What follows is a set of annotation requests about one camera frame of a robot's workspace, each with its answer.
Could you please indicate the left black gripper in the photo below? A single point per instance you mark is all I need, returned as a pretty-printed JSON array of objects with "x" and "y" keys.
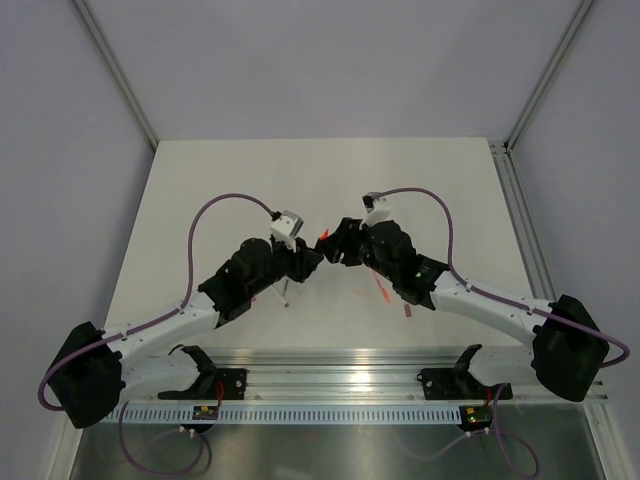
[{"x": 303, "y": 260}]

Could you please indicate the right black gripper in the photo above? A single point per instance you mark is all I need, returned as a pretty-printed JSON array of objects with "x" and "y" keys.
[{"x": 344, "y": 239}]

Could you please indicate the purple white pen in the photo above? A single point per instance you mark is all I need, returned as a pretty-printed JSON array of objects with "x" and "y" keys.
[{"x": 280, "y": 297}]

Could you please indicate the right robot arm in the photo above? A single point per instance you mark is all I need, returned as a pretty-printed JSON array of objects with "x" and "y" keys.
[{"x": 565, "y": 347}]

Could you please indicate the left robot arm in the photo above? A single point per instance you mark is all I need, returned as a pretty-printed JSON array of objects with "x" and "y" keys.
[{"x": 97, "y": 370}]

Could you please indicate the orange thin pen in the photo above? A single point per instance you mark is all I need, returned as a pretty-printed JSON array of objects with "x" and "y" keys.
[{"x": 382, "y": 287}]

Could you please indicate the left circuit board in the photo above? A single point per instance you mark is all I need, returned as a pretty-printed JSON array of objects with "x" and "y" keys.
[{"x": 205, "y": 413}]

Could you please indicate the circuit board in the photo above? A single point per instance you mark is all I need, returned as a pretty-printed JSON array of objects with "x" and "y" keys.
[
  {"x": 475, "y": 417},
  {"x": 205, "y": 413}
]

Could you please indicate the right circuit board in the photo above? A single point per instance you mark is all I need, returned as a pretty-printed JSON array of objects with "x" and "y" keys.
[{"x": 475, "y": 417}]

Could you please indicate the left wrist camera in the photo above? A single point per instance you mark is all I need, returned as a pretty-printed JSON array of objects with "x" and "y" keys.
[{"x": 285, "y": 227}]

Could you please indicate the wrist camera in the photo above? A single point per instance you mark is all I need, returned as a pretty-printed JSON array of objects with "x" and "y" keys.
[
  {"x": 377, "y": 209},
  {"x": 285, "y": 227}
]

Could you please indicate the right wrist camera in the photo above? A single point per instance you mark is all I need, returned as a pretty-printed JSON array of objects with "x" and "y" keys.
[{"x": 377, "y": 209}]

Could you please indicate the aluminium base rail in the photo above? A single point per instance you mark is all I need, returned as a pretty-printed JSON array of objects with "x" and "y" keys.
[{"x": 368, "y": 375}]

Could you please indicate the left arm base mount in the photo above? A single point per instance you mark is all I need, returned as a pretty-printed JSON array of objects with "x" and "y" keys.
[{"x": 220, "y": 382}]

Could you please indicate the white cable duct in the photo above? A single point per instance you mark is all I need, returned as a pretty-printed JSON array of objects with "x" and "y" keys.
[{"x": 237, "y": 414}]

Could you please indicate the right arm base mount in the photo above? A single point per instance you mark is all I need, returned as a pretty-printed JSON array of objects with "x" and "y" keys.
[{"x": 456, "y": 382}]

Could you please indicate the right side aluminium rail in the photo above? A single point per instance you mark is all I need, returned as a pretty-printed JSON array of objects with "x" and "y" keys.
[{"x": 535, "y": 264}]

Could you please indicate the left frame post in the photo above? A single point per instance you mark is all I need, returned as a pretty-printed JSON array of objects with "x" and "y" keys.
[{"x": 108, "y": 58}]

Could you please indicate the frame post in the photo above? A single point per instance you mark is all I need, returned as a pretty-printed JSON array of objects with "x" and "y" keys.
[
  {"x": 108, "y": 58},
  {"x": 553, "y": 66}
]

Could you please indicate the right frame post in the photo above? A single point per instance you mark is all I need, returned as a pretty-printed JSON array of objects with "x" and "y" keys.
[{"x": 553, "y": 66}]

